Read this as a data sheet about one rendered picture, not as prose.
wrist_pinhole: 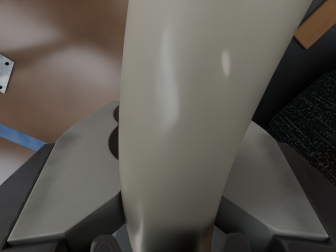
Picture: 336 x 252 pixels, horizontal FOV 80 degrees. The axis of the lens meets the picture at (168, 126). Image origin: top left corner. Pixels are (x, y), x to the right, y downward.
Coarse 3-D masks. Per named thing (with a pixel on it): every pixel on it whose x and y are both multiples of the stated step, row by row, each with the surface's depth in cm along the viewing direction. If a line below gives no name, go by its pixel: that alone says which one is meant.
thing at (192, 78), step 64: (128, 0) 3; (192, 0) 2; (256, 0) 2; (128, 64) 4; (192, 64) 3; (256, 64) 3; (128, 128) 4; (192, 128) 3; (128, 192) 5; (192, 192) 4
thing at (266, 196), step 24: (240, 144) 8; (264, 144) 8; (240, 168) 7; (264, 168) 7; (288, 168) 7; (240, 192) 6; (264, 192) 6; (288, 192) 6; (216, 216) 6; (240, 216) 6; (264, 216) 5; (288, 216) 5; (312, 216) 5; (264, 240) 5
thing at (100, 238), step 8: (96, 240) 5; (104, 240) 5; (112, 240) 5; (224, 240) 5; (232, 240) 5; (240, 240) 5; (248, 240) 5; (96, 248) 5; (104, 248) 5; (112, 248) 5; (120, 248) 5; (224, 248) 5; (232, 248) 5; (240, 248) 5; (248, 248) 5
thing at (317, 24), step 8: (328, 0) 81; (320, 8) 82; (328, 8) 82; (312, 16) 84; (320, 16) 84; (328, 16) 83; (304, 24) 85; (312, 24) 85; (320, 24) 85; (328, 24) 85; (296, 32) 87; (304, 32) 87; (312, 32) 86; (320, 32) 86; (304, 40) 88; (312, 40) 88
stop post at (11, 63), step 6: (0, 54) 98; (0, 60) 99; (6, 60) 99; (12, 60) 100; (0, 66) 101; (6, 66) 100; (12, 66) 101; (0, 72) 102; (6, 72) 102; (0, 78) 104; (6, 78) 103; (0, 84) 105; (6, 84) 105; (0, 90) 107
